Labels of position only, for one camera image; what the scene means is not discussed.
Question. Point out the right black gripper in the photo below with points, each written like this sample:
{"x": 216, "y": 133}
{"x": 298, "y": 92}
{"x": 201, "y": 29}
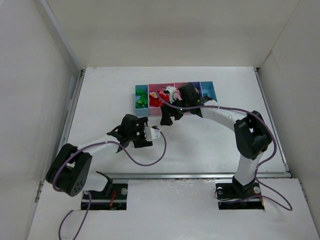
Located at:
{"x": 172, "y": 110}

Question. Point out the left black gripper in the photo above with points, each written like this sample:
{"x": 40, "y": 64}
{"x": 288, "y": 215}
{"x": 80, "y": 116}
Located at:
{"x": 141, "y": 133}

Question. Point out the red duplo roof brick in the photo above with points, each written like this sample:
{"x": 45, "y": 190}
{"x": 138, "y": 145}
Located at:
{"x": 156, "y": 102}

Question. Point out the red flower duplo brick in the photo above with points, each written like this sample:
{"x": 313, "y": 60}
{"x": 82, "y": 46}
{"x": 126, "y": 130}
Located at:
{"x": 153, "y": 94}

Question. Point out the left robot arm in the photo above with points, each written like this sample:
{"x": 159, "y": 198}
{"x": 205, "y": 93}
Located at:
{"x": 72, "y": 172}

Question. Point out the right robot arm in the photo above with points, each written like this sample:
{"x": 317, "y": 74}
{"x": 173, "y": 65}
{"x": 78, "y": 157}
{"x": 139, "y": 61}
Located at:
{"x": 252, "y": 135}

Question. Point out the large pink bin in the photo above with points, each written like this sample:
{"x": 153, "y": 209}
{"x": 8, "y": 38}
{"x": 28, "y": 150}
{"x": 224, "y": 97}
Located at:
{"x": 157, "y": 88}

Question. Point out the light blue bin right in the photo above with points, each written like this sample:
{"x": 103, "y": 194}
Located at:
{"x": 208, "y": 89}

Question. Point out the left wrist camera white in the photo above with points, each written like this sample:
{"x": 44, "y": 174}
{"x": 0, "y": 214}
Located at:
{"x": 152, "y": 133}

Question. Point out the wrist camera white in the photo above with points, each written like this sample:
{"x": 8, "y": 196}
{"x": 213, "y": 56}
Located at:
{"x": 172, "y": 92}
{"x": 152, "y": 133}

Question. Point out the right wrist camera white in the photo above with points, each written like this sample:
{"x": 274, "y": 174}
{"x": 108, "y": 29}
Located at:
{"x": 172, "y": 92}

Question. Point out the aluminium rail front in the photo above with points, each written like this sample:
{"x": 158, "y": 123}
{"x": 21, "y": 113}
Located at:
{"x": 179, "y": 176}

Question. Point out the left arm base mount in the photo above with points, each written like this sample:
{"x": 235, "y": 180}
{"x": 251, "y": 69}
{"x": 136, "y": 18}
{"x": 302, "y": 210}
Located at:
{"x": 117, "y": 195}

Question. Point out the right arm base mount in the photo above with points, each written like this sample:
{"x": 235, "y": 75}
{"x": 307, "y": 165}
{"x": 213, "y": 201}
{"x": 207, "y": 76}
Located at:
{"x": 229, "y": 198}

